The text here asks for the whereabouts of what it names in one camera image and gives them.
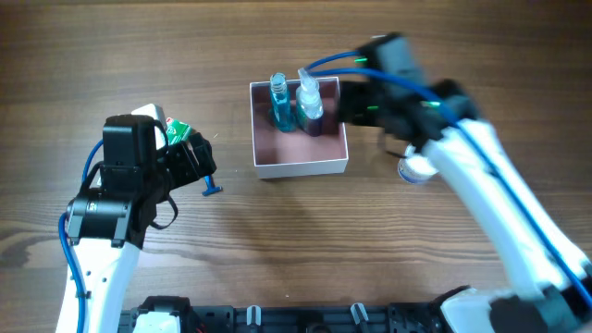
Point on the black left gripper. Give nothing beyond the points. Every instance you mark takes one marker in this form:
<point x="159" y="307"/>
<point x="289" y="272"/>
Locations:
<point x="186" y="162"/>

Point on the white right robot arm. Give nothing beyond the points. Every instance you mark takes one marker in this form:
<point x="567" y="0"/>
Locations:
<point x="549" y="276"/>

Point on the black mounting rail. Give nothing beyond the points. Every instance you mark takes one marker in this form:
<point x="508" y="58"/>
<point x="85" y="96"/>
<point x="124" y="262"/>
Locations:
<point x="397" y="317"/>

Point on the teal liquid bottle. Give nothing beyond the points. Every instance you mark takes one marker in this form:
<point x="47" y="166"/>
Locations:
<point x="281" y="107"/>

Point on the green white packet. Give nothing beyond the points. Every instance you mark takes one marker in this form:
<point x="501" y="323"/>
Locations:
<point x="177" y="131"/>

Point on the blue disposable razor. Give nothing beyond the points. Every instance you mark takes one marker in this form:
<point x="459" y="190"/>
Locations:
<point x="211" y="187"/>

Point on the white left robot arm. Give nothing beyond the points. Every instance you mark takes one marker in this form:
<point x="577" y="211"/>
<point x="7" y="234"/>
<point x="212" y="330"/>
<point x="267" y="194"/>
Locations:
<point x="103" y="229"/>

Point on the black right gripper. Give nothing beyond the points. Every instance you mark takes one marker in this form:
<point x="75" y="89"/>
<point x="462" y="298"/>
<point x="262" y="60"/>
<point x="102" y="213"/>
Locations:
<point x="353" y="104"/>

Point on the white cardboard box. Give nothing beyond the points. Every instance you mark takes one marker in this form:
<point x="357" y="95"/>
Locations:
<point x="278" y="154"/>

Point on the clear spray bottle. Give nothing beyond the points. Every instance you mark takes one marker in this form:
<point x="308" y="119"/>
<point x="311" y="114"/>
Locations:
<point x="309" y="105"/>

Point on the white lidded jar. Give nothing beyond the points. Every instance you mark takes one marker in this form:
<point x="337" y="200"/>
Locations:
<point x="415" y="168"/>

